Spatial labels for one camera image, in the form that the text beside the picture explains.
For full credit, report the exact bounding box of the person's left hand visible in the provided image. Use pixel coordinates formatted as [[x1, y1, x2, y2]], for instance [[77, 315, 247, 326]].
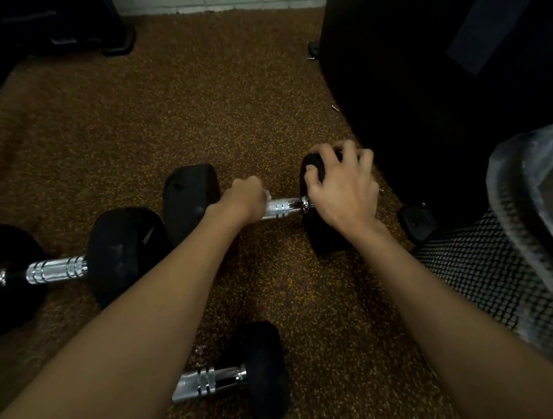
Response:
[[201, 174, 272, 229]]

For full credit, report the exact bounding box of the black mesh waste basket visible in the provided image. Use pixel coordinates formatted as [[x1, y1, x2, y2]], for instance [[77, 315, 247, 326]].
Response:
[[403, 122, 553, 412]]

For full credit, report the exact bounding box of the black machine base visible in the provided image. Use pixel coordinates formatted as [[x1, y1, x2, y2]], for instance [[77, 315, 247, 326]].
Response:
[[0, 0, 139, 67]]

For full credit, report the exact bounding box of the person's right hand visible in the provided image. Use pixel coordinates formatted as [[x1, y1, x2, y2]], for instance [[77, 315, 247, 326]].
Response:
[[300, 137, 389, 246]]

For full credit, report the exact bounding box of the medium black chrome dumbbell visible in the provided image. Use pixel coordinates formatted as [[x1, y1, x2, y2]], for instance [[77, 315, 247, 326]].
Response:
[[0, 204, 179, 338]]

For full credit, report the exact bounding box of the black bulky equipment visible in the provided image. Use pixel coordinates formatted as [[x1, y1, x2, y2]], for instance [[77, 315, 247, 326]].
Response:
[[301, 0, 553, 254]]

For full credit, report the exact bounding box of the person's right forearm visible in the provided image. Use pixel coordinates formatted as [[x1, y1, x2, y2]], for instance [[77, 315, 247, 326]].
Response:
[[354, 207, 553, 419]]

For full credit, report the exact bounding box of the small black chrome dumbbell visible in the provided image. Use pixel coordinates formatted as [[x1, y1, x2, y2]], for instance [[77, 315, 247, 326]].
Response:
[[165, 319, 294, 419]]

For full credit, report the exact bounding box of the large black chrome dumbbell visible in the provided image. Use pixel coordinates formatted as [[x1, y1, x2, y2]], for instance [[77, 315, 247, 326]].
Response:
[[158, 147, 392, 271]]

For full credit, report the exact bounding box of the person's left forearm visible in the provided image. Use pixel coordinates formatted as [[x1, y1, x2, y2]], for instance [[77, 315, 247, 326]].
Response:
[[0, 208, 257, 419]]

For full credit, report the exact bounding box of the clear plastic bin liner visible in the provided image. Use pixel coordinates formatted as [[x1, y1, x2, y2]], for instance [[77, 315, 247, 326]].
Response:
[[481, 122, 553, 342]]

